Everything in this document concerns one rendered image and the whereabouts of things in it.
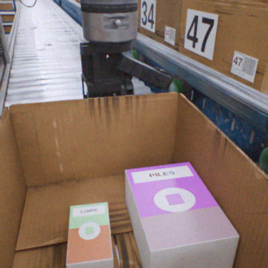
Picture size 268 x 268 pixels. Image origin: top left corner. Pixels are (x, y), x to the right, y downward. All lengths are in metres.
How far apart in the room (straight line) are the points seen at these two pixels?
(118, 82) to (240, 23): 0.33
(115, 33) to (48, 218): 0.31
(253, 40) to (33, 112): 0.46
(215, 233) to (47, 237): 0.24
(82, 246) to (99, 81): 0.26
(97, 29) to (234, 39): 0.36
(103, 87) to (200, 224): 0.26
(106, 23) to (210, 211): 0.31
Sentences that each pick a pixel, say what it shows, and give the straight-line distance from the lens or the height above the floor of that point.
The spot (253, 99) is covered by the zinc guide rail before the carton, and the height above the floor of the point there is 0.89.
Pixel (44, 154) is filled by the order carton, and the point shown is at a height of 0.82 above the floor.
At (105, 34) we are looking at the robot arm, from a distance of 0.46.
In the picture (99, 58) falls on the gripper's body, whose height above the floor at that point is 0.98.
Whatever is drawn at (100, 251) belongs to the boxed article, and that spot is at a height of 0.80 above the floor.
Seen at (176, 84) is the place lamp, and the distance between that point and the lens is 0.82.
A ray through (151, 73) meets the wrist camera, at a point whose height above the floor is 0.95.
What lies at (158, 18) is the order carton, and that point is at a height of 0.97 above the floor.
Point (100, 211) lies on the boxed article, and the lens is 0.43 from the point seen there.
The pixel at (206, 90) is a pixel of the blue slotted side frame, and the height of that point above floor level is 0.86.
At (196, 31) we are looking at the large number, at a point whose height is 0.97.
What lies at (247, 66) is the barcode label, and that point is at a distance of 0.69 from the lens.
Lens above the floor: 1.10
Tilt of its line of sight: 29 degrees down
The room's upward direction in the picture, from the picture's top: straight up
